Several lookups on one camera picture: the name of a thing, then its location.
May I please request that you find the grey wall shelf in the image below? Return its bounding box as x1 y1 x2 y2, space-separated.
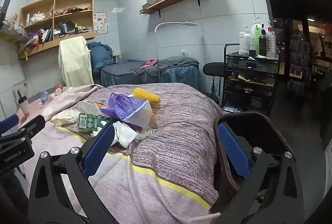
0 14 31 43

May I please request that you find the pink blanket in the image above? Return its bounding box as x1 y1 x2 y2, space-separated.
16 84 213 224

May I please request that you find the clear bottle with red cap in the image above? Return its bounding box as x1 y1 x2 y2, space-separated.
266 21 277 59

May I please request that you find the tall white pump bottle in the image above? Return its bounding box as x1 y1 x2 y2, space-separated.
251 16 263 32

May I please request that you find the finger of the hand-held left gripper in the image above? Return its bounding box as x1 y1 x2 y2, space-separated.
0 114 20 134
17 114 46 139

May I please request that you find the white tumbler with black lid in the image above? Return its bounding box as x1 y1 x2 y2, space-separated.
17 91 32 119

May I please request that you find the white floor lamp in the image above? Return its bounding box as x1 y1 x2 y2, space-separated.
155 21 198 83

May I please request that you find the black stool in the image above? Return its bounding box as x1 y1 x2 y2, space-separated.
203 62 227 105

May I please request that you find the low wall poster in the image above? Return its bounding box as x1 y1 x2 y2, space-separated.
11 80 29 100

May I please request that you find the clear plastic wrapper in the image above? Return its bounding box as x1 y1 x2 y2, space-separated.
77 100 105 116

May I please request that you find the white tissue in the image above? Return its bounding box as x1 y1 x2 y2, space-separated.
110 121 138 148

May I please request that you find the wooden wall cubby shelf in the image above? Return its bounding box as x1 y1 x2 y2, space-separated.
18 0 95 60

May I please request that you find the brown plastic bin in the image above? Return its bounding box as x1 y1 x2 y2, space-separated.
213 111 297 214

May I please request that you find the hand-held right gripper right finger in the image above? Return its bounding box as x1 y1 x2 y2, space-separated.
215 121 304 224

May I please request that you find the beige paper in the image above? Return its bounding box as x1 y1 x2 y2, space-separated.
51 107 83 127

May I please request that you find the black mesh cart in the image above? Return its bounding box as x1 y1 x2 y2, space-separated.
222 43 280 117

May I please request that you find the blue cloth pile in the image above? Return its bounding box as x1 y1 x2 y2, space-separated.
88 42 115 73

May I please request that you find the green carton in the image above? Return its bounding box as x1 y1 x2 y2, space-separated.
78 112 115 134

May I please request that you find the massage bed with grey cover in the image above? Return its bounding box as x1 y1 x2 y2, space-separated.
101 56 200 90

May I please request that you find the purple plastic bag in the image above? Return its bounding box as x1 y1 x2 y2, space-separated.
100 92 153 131

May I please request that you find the yellow snack packet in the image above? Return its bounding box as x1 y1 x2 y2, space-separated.
133 88 161 103

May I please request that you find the pale yellow towel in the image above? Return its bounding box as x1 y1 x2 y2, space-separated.
58 36 94 87

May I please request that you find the dark brown pump bottle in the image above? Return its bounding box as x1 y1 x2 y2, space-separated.
259 24 267 57

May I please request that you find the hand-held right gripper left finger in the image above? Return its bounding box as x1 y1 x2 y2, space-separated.
28 123 116 224

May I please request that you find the red cloth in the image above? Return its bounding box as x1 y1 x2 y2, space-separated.
140 60 157 69

